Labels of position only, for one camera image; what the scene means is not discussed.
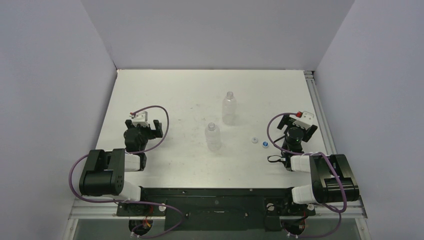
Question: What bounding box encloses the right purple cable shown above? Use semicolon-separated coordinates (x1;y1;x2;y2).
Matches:
266;112;349;240

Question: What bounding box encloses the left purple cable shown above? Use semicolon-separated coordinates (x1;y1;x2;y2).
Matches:
68;105;184;240

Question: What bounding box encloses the aluminium rail frame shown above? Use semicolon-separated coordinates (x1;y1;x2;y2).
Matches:
67;70;372;240

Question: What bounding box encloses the purple cable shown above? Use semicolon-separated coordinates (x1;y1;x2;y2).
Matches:
68;105;184;240
266;112;349;240

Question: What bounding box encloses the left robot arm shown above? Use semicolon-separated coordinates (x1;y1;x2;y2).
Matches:
78;119;164;215

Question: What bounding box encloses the clear bottle blue cap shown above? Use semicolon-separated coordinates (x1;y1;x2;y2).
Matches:
221;91;237;125

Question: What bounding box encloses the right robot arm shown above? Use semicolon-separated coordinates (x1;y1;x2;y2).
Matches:
270;111;360;214

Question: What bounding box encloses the clear bottle white cap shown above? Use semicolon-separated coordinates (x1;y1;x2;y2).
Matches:
205;122;222;152

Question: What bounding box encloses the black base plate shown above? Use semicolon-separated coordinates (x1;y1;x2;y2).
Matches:
116;187;316;232

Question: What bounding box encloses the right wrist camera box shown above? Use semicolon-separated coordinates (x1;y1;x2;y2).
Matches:
291;111;315;130

